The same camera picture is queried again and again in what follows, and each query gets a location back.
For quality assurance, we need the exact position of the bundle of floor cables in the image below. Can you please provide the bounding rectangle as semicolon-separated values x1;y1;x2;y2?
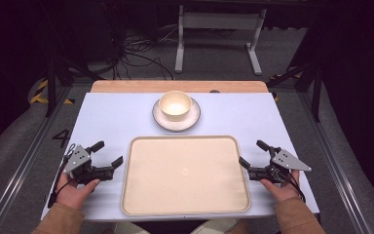
111;25;179;81

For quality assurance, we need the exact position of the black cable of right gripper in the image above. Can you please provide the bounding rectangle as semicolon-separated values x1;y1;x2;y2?
277;167;307;204

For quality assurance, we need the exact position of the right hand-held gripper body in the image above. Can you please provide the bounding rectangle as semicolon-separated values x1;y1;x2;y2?
248;146;313;185

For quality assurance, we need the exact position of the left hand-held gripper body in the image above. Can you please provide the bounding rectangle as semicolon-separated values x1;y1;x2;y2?
62;144;115;185

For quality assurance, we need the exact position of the cream bowl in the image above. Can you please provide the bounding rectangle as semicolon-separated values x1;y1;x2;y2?
158;90;193;123

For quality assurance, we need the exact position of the white metal stand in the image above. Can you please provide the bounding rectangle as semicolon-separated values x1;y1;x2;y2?
173;4;268;76

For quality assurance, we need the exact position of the black tripod stand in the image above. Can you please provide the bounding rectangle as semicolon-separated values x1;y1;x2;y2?
266;48;324;123
43;48;106;119

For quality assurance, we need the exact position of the white saucer plate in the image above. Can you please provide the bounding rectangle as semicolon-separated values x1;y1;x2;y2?
151;97;202;133

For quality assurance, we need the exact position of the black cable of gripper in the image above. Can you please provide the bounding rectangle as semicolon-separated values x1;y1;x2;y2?
277;167;307;204
47;142;77;209

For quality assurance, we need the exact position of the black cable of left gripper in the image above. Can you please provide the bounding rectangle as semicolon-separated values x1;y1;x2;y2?
47;142;77;209

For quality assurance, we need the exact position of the person's right hand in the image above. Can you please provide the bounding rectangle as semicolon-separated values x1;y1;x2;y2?
260;170;301;203

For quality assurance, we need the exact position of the beige tray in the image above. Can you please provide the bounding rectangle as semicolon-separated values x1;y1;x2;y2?
120;135;251;217

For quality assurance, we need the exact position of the light blue table mat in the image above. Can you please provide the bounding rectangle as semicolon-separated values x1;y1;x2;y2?
40;92;319;222

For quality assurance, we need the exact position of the person's left hand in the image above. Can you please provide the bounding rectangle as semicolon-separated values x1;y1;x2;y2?
56;173;101;211

